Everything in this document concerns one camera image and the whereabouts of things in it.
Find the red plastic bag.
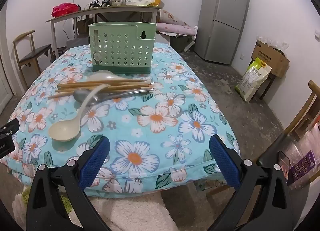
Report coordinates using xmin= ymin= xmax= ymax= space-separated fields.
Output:
xmin=52 ymin=3 xmax=78 ymax=17

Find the clear bag with purple label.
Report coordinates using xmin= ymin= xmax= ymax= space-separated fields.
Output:
xmin=277 ymin=121 xmax=320 ymax=187

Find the metal spoon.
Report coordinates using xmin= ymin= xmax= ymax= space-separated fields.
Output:
xmin=73 ymin=87 xmax=154 ymax=104

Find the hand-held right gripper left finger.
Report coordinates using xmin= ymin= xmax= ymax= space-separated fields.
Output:
xmin=26 ymin=136 xmax=110 ymax=231

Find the light wooden chair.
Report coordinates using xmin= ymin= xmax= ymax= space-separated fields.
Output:
xmin=257 ymin=80 xmax=320 ymax=171

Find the bundle of wooden chopsticks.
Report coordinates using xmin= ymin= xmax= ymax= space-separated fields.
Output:
xmin=47 ymin=79 xmax=153 ymax=100

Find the pink rolled mat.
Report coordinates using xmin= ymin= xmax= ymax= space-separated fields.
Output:
xmin=156 ymin=22 xmax=199 ymax=37

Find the clear plastic bag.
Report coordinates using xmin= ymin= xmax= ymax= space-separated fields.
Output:
xmin=126 ymin=0 xmax=155 ymax=6

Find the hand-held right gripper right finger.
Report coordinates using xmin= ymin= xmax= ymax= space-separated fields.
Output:
xmin=209 ymin=135 xmax=293 ymax=231

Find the wooden chair with dark seat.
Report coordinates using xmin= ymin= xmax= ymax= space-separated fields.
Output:
xmin=12 ymin=30 xmax=53 ymax=89

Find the green star-cutout utensil holder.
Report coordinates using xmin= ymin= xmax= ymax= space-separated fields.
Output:
xmin=88 ymin=22 xmax=157 ymax=75

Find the cream rice paddle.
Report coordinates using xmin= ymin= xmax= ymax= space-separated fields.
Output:
xmin=86 ymin=70 xmax=154 ymax=85

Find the grey desk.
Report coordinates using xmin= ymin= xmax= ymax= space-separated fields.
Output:
xmin=46 ymin=5 xmax=163 ymax=59

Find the cream plastic ladle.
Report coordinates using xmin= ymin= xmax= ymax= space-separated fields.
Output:
xmin=48 ymin=84 xmax=110 ymax=142

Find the green and white rice bag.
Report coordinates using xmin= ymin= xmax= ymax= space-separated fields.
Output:
xmin=235 ymin=57 xmax=272 ymax=103

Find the beige floral rolled mat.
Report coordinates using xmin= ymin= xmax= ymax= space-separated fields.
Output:
xmin=160 ymin=9 xmax=192 ymax=27

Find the silver refrigerator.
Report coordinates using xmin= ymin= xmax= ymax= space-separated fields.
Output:
xmin=194 ymin=0 xmax=250 ymax=65

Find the person's white fleece clothing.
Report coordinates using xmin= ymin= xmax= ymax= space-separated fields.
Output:
xmin=12 ymin=187 xmax=180 ymax=231

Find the cardboard box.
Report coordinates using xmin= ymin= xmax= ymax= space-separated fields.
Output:
xmin=250 ymin=39 xmax=290 ymax=78

